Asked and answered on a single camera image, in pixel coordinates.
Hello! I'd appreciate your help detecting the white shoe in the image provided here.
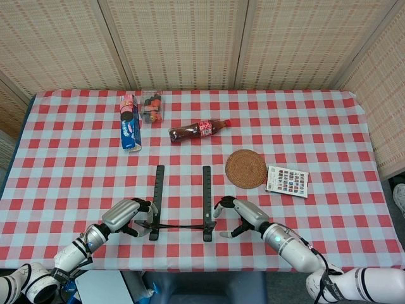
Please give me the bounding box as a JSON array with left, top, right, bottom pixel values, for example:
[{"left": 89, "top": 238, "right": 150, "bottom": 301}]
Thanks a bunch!
[{"left": 392, "top": 183, "right": 405, "bottom": 219}]

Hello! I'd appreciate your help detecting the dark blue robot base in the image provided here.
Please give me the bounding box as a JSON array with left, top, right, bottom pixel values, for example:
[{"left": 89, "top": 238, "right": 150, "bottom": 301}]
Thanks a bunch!
[{"left": 144, "top": 271, "right": 268, "bottom": 304}]

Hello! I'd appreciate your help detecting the white flat board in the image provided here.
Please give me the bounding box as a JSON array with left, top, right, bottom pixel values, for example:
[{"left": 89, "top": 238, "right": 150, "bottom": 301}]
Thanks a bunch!
[{"left": 75, "top": 270, "right": 135, "bottom": 304}]

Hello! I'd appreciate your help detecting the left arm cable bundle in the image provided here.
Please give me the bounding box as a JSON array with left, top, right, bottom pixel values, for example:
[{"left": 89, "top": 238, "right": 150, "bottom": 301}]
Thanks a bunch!
[{"left": 78, "top": 232, "right": 96, "bottom": 263}]

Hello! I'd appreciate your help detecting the blue cookie box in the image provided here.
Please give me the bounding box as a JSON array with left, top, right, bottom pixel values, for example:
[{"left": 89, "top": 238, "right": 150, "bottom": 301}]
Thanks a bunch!
[{"left": 119, "top": 92, "right": 142, "bottom": 153}]

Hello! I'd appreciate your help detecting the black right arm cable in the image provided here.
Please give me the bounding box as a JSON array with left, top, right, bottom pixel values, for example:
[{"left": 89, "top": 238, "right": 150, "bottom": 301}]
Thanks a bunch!
[{"left": 303, "top": 237, "right": 344, "bottom": 304}]

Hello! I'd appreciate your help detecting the red white checkered tablecloth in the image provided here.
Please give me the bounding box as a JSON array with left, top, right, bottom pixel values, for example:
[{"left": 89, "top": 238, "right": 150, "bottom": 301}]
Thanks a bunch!
[{"left": 0, "top": 89, "right": 398, "bottom": 274}]

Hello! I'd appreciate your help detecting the round woven rattan coaster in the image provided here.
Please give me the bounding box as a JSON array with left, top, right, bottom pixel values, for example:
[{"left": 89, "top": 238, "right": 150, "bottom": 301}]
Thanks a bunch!
[{"left": 225, "top": 149, "right": 268, "bottom": 189}]

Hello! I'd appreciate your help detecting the cola bottle with red cap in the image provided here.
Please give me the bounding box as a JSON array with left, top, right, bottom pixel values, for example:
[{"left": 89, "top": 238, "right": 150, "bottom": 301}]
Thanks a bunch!
[{"left": 169, "top": 118, "right": 232, "bottom": 145}]

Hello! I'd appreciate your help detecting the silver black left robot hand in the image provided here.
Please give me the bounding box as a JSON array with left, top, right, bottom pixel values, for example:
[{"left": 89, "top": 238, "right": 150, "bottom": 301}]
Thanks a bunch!
[{"left": 101, "top": 198, "right": 159, "bottom": 238}]

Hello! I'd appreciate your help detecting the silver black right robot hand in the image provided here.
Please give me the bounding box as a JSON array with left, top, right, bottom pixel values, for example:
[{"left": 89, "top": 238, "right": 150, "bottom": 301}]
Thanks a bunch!
[{"left": 213, "top": 195, "right": 271, "bottom": 240}]

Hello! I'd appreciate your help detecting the black folding laptop stand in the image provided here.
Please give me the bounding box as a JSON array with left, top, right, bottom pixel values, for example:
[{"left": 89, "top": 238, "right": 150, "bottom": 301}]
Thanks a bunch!
[{"left": 147, "top": 164, "right": 218, "bottom": 243}]

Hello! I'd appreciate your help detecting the woven bamboo folding screen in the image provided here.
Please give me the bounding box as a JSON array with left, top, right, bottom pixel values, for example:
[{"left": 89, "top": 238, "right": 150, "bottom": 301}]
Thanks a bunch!
[{"left": 0, "top": 0, "right": 405, "bottom": 181}]

